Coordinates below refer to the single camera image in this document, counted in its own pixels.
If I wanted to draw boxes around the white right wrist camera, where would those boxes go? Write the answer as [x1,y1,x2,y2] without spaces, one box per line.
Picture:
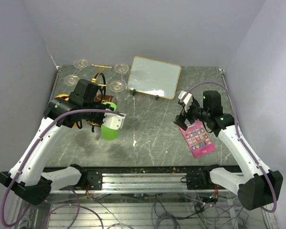
[178,91,193,113]

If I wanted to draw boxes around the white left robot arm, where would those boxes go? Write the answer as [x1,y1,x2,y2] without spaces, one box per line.
[0,79,118,205]

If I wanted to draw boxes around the aluminium rail frame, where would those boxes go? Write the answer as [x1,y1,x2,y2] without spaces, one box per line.
[7,166,278,229]

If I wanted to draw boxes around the gold wire wine glass rack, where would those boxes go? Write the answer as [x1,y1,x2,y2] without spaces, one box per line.
[88,63,112,132]

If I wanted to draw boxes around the orange plastic goblet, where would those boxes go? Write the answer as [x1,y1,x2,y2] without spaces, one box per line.
[54,94,77,128]

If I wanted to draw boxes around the small clear wine glass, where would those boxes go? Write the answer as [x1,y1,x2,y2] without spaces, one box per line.
[114,63,129,81]

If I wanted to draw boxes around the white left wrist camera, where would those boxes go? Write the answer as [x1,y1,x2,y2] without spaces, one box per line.
[102,112,126,130]

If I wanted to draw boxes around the green plastic goblet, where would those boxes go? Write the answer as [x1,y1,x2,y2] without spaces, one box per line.
[101,102,119,141]

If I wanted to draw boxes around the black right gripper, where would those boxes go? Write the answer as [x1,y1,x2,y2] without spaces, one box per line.
[174,99,210,130]

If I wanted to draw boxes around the pink booklet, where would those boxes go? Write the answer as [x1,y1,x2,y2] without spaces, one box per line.
[179,121,216,158]

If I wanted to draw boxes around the gold framed whiteboard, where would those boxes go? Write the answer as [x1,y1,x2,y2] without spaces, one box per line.
[127,56,182,100]

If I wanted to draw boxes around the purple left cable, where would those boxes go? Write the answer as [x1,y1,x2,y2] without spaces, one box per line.
[1,108,124,229]

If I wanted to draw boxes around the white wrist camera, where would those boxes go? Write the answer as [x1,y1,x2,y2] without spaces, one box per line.
[102,112,126,130]
[178,91,193,113]

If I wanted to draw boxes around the large clear wine glass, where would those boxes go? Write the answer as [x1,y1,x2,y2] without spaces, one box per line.
[73,59,89,69]

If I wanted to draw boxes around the clear wine glass rack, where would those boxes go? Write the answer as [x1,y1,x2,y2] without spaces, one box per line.
[63,74,80,86]

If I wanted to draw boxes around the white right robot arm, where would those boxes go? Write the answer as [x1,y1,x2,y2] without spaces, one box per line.
[174,90,283,210]

